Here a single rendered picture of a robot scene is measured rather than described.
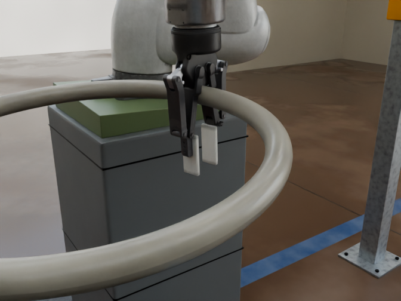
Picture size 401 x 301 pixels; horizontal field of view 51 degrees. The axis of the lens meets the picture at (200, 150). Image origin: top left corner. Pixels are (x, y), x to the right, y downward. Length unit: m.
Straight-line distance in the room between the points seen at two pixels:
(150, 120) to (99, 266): 0.68
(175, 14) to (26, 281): 0.42
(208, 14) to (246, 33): 0.47
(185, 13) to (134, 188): 0.48
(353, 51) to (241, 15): 6.90
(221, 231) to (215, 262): 0.88
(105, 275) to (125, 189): 0.66
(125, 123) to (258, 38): 0.40
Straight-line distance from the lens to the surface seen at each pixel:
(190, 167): 0.70
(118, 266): 0.31
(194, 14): 0.61
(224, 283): 1.28
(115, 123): 0.93
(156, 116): 0.97
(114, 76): 1.09
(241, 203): 0.36
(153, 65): 1.05
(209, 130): 0.71
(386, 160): 1.80
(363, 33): 7.80
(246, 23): 1.07
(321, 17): 7.56
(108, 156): 0.91
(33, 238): 2.20
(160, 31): 1.04
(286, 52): 7.05
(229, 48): 1.07
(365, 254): 2.01
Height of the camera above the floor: 1.09
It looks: 20 degrees down
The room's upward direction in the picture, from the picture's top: straight up
